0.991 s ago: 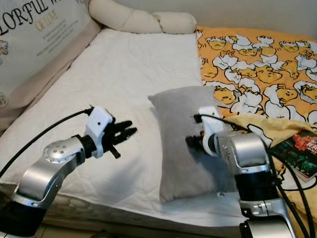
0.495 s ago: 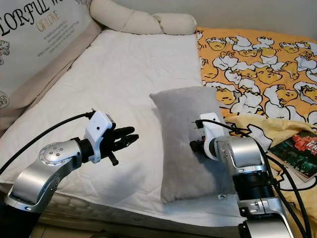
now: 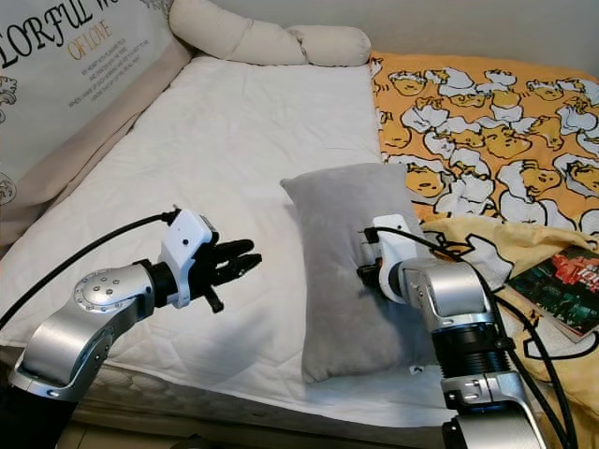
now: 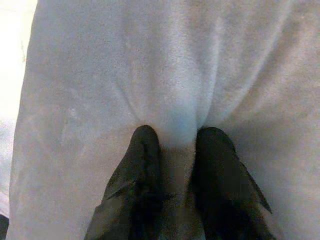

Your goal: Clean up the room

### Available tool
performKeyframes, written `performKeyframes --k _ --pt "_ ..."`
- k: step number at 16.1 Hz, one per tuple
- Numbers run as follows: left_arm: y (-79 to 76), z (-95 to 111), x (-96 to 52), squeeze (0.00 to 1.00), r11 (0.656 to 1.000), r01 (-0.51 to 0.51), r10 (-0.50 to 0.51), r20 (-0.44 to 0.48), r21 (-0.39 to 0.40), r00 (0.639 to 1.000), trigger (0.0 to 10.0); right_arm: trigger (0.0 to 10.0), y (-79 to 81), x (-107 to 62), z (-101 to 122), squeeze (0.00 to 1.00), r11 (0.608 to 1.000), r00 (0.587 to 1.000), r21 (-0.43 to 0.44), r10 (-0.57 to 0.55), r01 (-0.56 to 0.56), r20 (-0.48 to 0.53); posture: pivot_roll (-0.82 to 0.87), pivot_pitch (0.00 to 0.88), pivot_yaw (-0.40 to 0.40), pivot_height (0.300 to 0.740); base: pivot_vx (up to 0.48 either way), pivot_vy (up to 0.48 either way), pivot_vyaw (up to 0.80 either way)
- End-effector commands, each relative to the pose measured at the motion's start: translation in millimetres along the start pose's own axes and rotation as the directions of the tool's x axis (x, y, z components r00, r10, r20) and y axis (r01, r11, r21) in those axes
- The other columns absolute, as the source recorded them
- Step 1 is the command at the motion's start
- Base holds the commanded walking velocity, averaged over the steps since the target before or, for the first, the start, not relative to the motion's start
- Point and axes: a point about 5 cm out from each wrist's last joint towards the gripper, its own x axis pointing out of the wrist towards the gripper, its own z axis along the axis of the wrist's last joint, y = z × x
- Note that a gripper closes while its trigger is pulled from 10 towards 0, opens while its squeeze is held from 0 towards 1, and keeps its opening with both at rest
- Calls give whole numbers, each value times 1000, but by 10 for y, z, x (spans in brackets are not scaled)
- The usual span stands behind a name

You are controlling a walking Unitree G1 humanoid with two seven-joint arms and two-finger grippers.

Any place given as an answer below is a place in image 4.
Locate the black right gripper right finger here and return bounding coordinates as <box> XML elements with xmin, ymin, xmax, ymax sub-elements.
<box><xmin>192</xmin><ymin>126</ymin><xmax>276</xmax><ymax>240</ymax></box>

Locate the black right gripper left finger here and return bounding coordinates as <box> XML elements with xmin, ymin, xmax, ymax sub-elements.
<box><xmin>83</xmin><ymin>124</ymin><xmax>166</xmax><ymax>240</ymax></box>

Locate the grey fleece pillow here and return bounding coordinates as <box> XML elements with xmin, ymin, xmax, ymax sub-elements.
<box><xmin>7</xmin><ymin>0</ymin><xmax>320</xmax><ymax>240</ymax></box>

